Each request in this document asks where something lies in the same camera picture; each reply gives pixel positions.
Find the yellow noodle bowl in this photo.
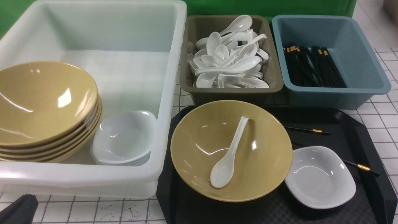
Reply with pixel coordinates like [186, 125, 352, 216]
[170, 100, 293, 203]

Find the white soup spoon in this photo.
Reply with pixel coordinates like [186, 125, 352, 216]
[210, 116, 249, 189]

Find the black chopstick gold band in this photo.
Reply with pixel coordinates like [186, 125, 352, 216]
[342, 159, 380, 177]
[284, 126, 331, 136]

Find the white square sauce dish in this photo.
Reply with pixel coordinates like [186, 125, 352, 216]
[285, 146, 356, 209]

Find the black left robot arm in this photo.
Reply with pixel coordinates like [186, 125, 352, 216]
[0, 194, 39, 224]

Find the stacked yellow bowl top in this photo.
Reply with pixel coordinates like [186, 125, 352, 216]
[0, 61, 102, 163]

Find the pile of white spoons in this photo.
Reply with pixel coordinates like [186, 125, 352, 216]
[187, 15, 270, 88]

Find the stacked white sauce dish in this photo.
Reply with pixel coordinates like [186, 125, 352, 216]
[91, 110, 157, 167]

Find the brown plastic spoon bin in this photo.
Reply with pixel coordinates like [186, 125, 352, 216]
[179, 15, 284, 106]

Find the large white plastic tub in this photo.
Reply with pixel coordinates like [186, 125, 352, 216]
[1, 0, 187, 199]

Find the bundle of black chopsticks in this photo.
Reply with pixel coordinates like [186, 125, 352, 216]
[283, 43, 347, 88]

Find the blue plastic chopstick bin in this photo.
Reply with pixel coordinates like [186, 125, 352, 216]
[272, 15, 391, 110]

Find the black plastic serving tray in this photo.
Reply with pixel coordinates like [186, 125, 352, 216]
[156, 107, 397, 224]

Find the green backdrop cloth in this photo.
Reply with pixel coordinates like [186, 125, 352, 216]
[0, 0, 356, 36]

